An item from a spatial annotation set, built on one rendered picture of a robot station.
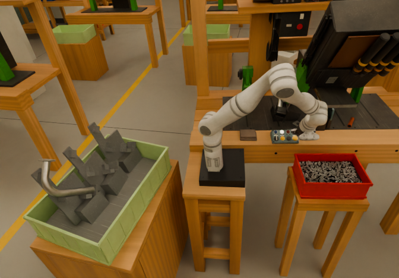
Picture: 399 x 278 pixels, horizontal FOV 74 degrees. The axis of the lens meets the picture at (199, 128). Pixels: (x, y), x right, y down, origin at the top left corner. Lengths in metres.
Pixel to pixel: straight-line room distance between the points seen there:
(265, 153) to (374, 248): 1.18
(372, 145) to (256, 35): 0.96
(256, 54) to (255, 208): 1.26
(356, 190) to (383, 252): 1.01
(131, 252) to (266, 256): 1.14
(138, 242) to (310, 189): 0.86
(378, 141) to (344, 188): 0.45
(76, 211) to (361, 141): 1.54
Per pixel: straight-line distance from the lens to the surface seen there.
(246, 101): 1.05
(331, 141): 1.70
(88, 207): 1.40
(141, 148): 1.60
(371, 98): 2.22
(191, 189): 1.41
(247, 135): 1.60
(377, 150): 1.82
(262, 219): 2.34
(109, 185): 1.44
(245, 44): 2.01
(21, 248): 2.69
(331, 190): 1.48
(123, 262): 1.33
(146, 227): 1.39
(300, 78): 1.65
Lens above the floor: 1.92
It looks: 37 degrees down
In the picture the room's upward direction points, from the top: 4 degrees counter-clockwise
